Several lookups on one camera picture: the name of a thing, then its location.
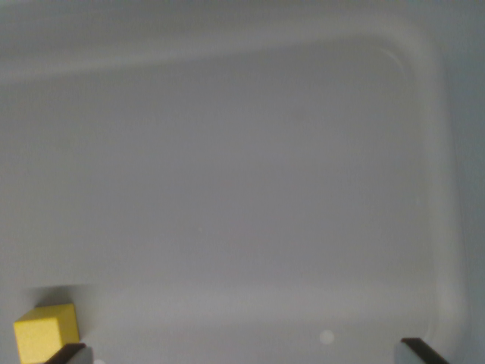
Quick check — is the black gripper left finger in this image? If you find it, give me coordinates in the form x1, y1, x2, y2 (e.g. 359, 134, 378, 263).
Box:
44, 343, 94, 364

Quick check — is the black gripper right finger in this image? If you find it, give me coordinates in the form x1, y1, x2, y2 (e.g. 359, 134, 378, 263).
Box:
393, 337, 452, 364

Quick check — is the yellow wooden cube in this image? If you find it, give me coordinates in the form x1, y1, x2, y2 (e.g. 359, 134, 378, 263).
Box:
14, 303, 80, 364

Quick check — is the white plastic tray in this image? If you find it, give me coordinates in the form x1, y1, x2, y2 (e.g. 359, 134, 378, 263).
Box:
0, 0, 485, 364

